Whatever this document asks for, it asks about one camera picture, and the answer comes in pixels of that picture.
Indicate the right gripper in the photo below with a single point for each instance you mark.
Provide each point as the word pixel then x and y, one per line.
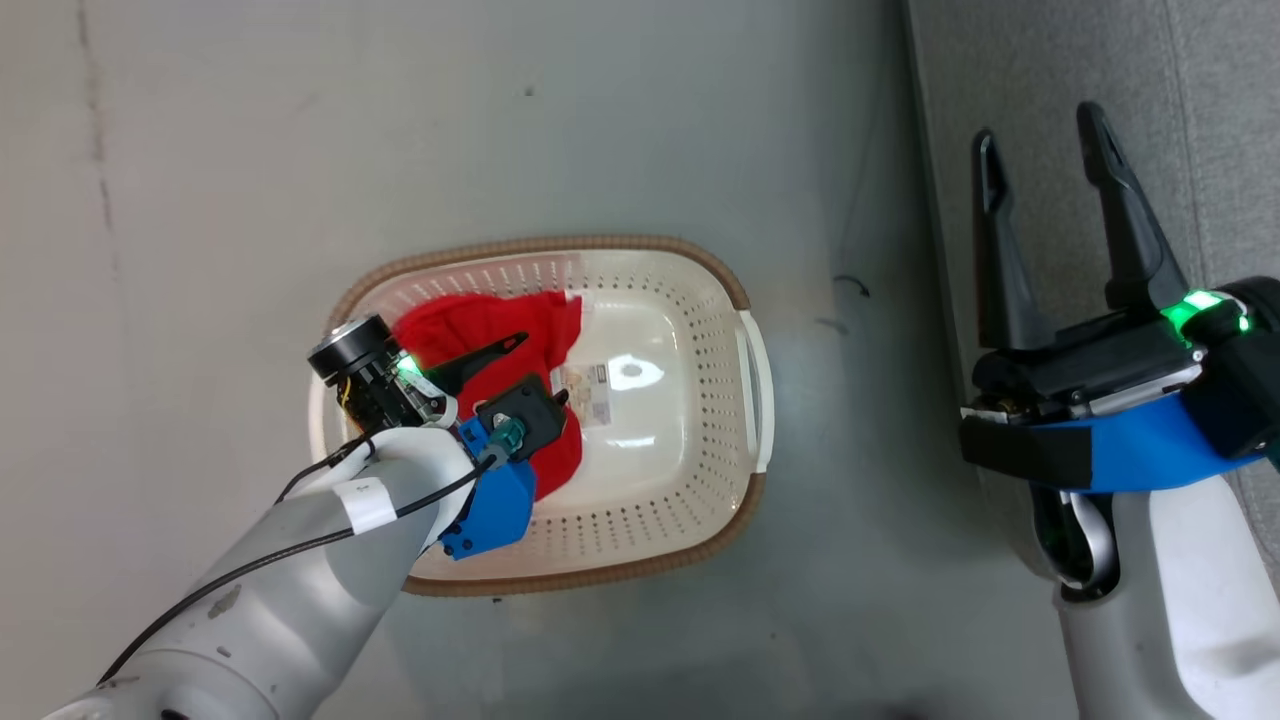
pixel 1090 365

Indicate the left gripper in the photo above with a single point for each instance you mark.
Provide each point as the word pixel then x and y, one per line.
pixel 375 385

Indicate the red sports jersey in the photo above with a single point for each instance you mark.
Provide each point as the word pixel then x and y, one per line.
pixel 520 325

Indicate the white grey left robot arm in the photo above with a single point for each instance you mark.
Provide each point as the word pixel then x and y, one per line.
pixel 290 570

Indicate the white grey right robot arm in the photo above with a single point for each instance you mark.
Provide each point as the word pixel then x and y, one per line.
pixel 1180 600

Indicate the grey fabric sofa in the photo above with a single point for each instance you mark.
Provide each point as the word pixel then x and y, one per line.
pixel 1150 60

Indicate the basket bottom label sticker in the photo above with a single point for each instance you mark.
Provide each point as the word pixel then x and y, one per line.
pixel 592 395

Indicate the cream perforated laundry basket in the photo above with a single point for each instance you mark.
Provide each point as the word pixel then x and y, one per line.
pixel 660 470

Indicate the small black curled scrap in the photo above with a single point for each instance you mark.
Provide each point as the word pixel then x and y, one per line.
pixel 855 285

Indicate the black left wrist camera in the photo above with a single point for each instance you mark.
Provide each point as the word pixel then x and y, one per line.
pixel 525 415

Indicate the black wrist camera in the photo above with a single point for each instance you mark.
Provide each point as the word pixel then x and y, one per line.
pixel 1020 450
pixel 525 415

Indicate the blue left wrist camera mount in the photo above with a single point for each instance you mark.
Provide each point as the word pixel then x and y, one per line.
pixel 495 505

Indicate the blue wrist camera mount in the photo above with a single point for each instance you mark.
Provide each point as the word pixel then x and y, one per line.
pixel 495 505
pixel 1150 445

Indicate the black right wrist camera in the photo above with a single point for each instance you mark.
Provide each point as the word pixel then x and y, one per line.
pixel 1020 450

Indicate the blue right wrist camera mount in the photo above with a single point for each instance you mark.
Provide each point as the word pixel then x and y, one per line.
pixel 1150 445

